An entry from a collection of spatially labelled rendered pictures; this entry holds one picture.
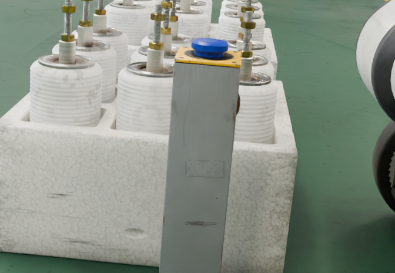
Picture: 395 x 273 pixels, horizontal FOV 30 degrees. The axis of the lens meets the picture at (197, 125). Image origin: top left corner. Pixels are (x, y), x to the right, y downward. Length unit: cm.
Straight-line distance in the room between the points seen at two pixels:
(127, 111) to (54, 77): 10
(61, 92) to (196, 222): 27
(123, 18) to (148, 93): 57
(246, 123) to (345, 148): 64
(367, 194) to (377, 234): 17
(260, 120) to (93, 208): 25
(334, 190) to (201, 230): 54
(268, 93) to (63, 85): 26
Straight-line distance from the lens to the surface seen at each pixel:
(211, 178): 80
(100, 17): 122
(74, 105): 97
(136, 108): 96
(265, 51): 119
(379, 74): 83
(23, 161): 98
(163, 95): 95
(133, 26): 150
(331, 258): 109
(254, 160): 93
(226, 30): 149
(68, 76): 96
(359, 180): 140
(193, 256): 84
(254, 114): 95
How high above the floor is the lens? 48
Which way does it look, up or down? 17 degrees down
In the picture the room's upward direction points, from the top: 5 degrees clockwise
